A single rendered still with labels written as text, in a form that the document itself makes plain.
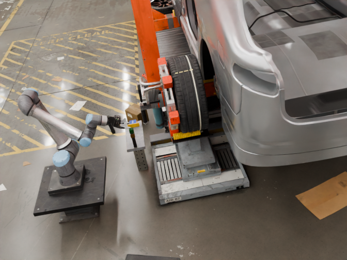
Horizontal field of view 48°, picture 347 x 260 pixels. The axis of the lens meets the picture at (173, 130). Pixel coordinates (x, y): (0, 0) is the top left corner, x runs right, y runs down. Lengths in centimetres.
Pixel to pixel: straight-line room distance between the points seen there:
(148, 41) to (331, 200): 211
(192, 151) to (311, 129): 154
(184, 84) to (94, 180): 121
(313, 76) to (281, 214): 117
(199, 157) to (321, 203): 113
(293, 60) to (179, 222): 167
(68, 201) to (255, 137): 176
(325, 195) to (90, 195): 202
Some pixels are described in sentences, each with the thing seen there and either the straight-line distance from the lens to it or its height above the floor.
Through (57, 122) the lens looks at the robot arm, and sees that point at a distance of 329.
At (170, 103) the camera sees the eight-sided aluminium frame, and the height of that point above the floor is 96.
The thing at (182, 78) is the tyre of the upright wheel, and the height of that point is 112.
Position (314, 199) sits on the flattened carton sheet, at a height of 1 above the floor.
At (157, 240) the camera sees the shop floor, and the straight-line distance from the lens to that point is 337.
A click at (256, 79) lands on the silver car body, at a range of 240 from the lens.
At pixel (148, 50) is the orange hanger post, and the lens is 362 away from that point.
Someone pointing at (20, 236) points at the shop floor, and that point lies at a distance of 386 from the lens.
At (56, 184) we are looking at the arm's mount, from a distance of 363.
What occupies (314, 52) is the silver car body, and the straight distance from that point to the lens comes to 355.
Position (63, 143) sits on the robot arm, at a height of 64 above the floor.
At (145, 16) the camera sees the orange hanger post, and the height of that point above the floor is 146.
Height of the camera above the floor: 264
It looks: 36 degrees down
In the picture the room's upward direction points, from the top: 10 degrees counter-clockwise
